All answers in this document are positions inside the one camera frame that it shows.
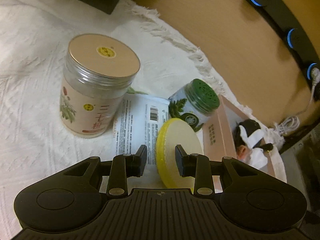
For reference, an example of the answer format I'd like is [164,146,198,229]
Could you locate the white woven fringed cloth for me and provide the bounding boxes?
[0,0,287,205]

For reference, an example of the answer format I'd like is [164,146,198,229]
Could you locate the pink cardboard box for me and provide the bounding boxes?
[201,96,278,188]

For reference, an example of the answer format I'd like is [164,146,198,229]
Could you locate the green lid glass jar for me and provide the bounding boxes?
[168,78,220,132]

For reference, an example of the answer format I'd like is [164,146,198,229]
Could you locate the small pink soft item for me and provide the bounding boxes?
[236,145,248,159]

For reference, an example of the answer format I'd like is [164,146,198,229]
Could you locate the white bundled cable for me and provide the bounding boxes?
[274,69,320,137]

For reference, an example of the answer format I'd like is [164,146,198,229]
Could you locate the black power strip blue lights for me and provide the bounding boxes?
[224,0,320,90]

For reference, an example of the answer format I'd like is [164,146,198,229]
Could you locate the white printed packet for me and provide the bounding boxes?
[110,94,170,165]

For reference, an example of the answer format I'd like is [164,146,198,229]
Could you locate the glass-sided computer case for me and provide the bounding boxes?
[280,127,320,240]

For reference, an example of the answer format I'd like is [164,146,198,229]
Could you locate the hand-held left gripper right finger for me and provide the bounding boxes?
[174,144,264,197]

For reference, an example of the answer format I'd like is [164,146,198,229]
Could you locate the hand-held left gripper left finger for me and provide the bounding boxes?
[56,144,148,197]

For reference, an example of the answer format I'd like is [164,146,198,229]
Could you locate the yellow round sponge puff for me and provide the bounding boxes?
[155,118,203,190]

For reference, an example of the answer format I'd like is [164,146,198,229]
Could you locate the clear jar tan lid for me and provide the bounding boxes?
[59,34,141,138]

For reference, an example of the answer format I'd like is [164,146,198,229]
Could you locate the black white fabric scrunchie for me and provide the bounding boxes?
[234,119,274,168]

